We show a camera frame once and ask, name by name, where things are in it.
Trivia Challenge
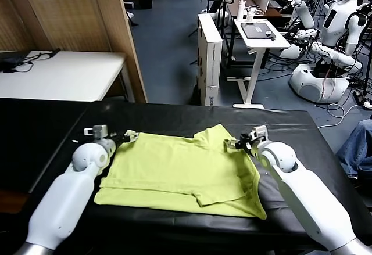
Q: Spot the white water bottle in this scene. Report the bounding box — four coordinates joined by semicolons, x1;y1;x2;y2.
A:
236;0;246;23

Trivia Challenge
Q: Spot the grey closed laptop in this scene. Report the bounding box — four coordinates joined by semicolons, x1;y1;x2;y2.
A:
240;22;276;40

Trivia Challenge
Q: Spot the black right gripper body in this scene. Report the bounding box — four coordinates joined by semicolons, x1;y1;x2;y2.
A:
237;132;256;153

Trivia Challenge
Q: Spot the black side table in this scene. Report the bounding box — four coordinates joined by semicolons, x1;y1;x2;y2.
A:
0;98;91;195

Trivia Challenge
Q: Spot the brown wooden desk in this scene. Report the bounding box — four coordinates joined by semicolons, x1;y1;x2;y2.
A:
226;0;294;20

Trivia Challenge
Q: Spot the small white robot base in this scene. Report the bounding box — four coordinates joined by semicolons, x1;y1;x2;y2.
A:
278;43;306;60

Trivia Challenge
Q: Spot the blue jeans leg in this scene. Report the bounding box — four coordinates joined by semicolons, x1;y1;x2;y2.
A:
335;120;372;177

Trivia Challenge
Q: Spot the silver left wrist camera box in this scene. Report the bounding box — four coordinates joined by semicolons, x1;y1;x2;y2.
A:
83;124;109;139

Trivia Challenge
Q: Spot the white floor cable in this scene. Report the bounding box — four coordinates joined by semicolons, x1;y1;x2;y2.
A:
316;102;372;129

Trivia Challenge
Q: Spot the tall white cardboard box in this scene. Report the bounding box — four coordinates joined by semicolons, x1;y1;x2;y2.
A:
197;13;223;107

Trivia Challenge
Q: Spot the white folding table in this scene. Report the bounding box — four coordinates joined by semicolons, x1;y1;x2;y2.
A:
0;50;136;103

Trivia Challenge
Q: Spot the small white standing desk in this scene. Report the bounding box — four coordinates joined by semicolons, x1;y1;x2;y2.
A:
226;18;291;109

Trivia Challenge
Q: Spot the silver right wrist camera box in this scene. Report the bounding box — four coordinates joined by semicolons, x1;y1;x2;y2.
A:
248;125;268;144

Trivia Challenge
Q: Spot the large white rounded robot base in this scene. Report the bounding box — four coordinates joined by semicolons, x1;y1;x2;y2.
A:
289;62;349;104

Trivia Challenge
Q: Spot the black floor cable tangle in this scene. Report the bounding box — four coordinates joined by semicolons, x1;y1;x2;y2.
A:
260;53;296;81

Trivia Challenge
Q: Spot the white humanoid robot upper body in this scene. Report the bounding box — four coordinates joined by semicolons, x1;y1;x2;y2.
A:
307;0;369;73

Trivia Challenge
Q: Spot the black cable with adapter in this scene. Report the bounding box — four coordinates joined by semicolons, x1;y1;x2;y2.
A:
2;48;62;74

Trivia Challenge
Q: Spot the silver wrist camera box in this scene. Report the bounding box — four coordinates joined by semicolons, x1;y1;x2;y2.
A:
83;124;109;139
248;125;268;144

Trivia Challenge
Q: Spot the black plastic table cover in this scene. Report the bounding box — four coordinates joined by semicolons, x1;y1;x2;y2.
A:
23;102;372;253

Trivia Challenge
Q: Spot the wooden partition screen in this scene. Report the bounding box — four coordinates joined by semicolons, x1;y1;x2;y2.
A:
0;0;148;104

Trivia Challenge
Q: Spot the yellow-green T-shirt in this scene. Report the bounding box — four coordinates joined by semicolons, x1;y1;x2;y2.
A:
93;123;267;220

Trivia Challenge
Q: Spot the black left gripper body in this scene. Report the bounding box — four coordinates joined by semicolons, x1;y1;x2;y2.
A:
109;135;128;148

